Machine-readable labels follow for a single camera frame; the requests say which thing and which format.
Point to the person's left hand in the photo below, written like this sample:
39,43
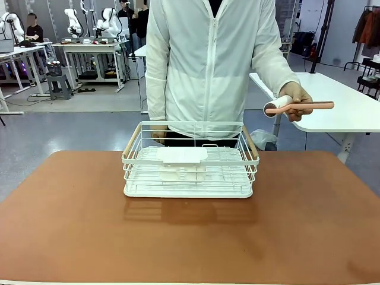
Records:
300,95

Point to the person's right hand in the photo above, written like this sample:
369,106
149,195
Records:
159,133

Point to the pink and white lint roller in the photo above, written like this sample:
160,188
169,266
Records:
308,105

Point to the person's left forearm white sleeve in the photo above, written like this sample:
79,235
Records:
274,66

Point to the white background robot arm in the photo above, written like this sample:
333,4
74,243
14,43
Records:
72,22
107,22
13,25

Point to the person's right forearm white sleeve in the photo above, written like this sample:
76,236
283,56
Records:
155,98

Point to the white plastic cutlery holder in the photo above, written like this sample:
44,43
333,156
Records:
181,155

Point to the large white table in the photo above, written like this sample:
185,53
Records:
335,104

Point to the black bags pile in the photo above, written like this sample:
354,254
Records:
304,43

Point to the clear plastic bag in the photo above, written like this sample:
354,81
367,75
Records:
262,139

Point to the black clothes rack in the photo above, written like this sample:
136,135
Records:
350,63

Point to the black stand pole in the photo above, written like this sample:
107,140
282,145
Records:
322,35

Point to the black storage cart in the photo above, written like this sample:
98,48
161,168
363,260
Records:
368,80

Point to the person in white jacket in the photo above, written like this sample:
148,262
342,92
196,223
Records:
190,68

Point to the small white side table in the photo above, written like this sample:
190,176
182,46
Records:
139,52

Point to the black power strip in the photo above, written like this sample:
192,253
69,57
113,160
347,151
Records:
85,89

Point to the brown hanging clothes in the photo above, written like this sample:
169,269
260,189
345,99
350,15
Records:
369,28

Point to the grey plastic stool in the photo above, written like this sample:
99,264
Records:
59,86

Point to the standing person in black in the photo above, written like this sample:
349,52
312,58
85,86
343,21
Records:
139,23

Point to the white workbench with robots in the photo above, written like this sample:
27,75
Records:
89,46

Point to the black mesh basket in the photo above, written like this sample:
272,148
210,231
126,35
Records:
54,69

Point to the white desk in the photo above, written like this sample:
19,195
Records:
20,52

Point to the seated person in black shirt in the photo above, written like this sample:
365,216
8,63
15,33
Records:
34,31

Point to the grey box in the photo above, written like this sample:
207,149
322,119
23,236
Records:
6,46

